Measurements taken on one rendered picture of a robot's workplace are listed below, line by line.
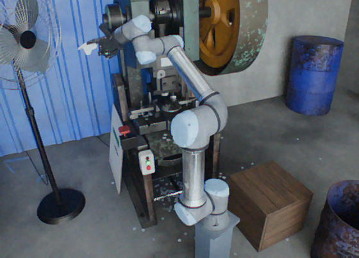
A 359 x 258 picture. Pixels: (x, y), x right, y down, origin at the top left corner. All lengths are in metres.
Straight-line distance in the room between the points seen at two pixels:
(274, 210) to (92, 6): 2.26
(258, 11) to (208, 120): 0.76
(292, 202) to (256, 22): 1.04
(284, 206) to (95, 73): 2.10
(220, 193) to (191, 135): 0.40
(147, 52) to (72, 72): 1.78
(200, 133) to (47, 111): 2.21
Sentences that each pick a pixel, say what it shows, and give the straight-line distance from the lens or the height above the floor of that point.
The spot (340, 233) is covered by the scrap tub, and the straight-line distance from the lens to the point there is 1.60.
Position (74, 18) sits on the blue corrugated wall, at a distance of 2.72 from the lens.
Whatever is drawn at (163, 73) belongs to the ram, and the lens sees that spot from 1.68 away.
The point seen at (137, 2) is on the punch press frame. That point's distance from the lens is 1.53.
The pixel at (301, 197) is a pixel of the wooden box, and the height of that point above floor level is 0.35.
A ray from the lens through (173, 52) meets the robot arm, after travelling 1.17.
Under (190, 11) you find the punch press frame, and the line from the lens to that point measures 1.63.
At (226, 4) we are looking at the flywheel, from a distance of 1.71.
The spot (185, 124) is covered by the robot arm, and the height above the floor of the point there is 1.07.
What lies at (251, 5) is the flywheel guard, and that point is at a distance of 1.50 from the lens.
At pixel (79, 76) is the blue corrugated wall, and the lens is 2.85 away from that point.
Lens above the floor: 1.52
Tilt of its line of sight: 28 degrees down
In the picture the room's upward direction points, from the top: 2 degrees counter-clockwise
